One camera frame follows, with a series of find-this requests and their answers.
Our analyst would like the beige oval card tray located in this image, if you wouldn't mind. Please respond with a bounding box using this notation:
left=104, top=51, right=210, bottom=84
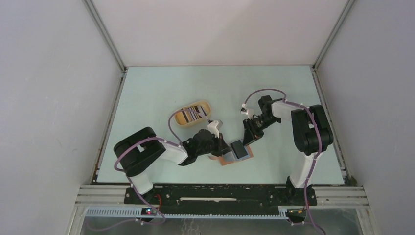
left=173, top=100, right=211, bottom=128

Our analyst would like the black credit card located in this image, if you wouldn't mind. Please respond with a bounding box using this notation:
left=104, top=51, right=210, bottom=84
left=230, top=140, right=249, bottom=160

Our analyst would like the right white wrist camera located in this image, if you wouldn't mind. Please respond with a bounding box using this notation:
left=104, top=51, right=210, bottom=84
left=240, top=103, right=254, bottom=119

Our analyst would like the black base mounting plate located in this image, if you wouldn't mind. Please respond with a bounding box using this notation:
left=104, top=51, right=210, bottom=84
left=143, top=184, right=317, bottom=215

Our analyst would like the aluminium frame rail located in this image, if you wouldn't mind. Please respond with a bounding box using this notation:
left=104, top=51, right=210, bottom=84
left=75, top=184, right=369, bottom=208

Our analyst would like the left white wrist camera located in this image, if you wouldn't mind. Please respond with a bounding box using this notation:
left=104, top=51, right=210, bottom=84
left=207, top=120, right=223, bottom=138

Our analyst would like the stack of grey cards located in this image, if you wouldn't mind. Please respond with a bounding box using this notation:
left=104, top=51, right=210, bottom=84
left=181, top=105, right=207, bottom=123

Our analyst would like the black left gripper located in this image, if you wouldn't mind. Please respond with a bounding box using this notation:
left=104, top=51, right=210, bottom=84
left=196, top=132, right=231, bottom=157

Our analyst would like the pink leather card holder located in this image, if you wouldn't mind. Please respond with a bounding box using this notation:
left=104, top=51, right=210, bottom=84
left=208, top=140, right=253, bottom=166

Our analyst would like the white perforated cable duct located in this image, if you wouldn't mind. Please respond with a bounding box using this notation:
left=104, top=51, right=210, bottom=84
left=84, top=207, right=288, bottom=219

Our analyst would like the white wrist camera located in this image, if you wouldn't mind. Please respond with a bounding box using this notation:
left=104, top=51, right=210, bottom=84
left=240, top=103, right=254, bottom=119
left=207, top=120, right=223, bottom=138

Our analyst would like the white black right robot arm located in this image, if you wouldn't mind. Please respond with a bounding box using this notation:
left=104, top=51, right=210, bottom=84
left=240, top=95, right=334, bottom=205

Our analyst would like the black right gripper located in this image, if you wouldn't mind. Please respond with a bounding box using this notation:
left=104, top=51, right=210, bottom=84
left=242, top=115, right=280, bottom=146

